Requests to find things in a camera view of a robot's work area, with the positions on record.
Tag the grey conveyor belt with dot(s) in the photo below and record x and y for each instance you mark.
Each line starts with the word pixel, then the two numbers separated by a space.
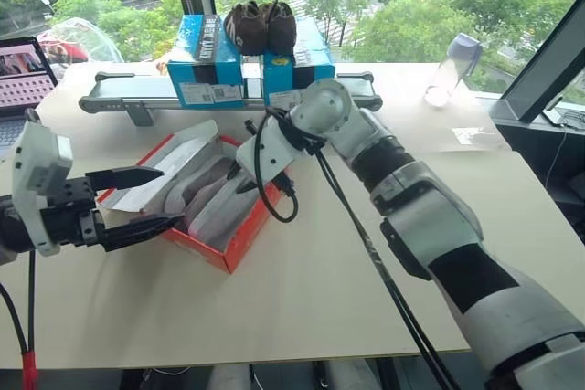
pixel 137 97

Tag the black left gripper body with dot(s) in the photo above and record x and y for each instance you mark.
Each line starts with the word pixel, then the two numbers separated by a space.
pixel 68 212

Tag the black monitor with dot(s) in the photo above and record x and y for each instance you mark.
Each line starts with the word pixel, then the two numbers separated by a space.
pixel 544 75

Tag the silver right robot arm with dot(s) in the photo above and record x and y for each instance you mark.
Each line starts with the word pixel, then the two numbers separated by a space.
pixel 434 207

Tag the orange shoebox with white lid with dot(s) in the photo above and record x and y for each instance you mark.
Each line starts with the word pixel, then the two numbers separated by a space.
pixel 237 248

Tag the clear plastic sheet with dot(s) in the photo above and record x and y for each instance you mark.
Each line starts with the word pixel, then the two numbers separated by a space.
pixel 475 140

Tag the clear bottle with purple cap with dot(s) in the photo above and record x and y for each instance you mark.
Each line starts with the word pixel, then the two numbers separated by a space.
pixel 450 72

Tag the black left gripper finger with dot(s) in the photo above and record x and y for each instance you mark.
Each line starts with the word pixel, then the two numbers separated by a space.
pixel 137 230
pixel 128 177

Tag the transparent umbrella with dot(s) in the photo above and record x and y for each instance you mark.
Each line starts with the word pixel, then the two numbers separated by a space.
pixel 80 40

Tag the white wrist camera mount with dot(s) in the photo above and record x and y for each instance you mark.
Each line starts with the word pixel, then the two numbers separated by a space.
pixel 39 157
pixel 274 148

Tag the white and pink shoe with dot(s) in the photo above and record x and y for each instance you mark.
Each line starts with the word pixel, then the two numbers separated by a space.
pixel 224 216
pixel 201 180

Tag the brown shoe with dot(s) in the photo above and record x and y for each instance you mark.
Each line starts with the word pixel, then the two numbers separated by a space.
pixel 281 29
pixel 244 29

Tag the laptop with pink screen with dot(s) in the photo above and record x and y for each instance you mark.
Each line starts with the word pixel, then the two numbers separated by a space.
pixel 20 84

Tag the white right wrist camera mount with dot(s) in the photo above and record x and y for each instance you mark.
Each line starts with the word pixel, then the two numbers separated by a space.
pixel 274 148

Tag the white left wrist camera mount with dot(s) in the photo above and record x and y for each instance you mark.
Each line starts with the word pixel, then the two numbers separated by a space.
pixel 39 157

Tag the blue shoebox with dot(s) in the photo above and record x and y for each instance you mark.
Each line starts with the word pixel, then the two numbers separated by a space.
pixel 219 66
pixel 315 66

